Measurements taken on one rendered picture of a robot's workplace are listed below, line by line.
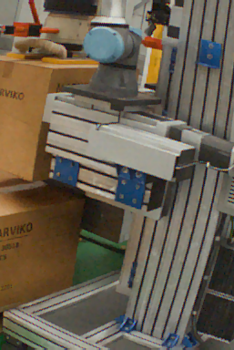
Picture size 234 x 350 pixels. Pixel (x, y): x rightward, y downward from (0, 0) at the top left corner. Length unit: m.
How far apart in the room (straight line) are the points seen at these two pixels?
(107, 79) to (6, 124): 0.50
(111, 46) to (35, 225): 0.89
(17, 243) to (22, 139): 0.39
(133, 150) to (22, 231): 0.74
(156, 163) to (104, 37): 0.38
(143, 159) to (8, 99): 0.70
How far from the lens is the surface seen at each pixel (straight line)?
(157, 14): 2.69
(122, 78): 2.07
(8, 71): 2.42
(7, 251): 2.47
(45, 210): 2.57
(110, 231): 2.76
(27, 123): 2.36
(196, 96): 2.14
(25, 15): 4.01
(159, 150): 1.86
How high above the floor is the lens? 1.33
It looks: 14 degrees down
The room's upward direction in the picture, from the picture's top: 10 degrees clockwise
